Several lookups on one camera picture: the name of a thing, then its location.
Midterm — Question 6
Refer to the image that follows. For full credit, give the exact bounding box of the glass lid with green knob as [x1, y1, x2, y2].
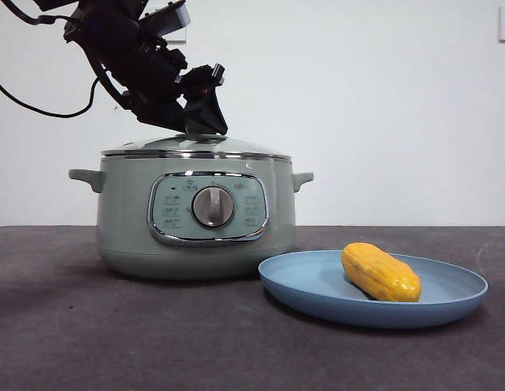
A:
[100, 132, 292, 161]

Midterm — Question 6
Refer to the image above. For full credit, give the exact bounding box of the yellow corn cob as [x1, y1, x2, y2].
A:
[340, 242, 423, 303]

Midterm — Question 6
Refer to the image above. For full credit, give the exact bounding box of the pale green electric steamer pot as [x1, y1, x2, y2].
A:
[68, 156, 314, 281]

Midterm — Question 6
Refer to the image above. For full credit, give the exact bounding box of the blue round plate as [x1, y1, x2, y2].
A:
[257, 249, 490, 330]

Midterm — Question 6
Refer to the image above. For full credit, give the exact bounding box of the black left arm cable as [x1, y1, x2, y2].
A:
[0, 72, 102, 120]

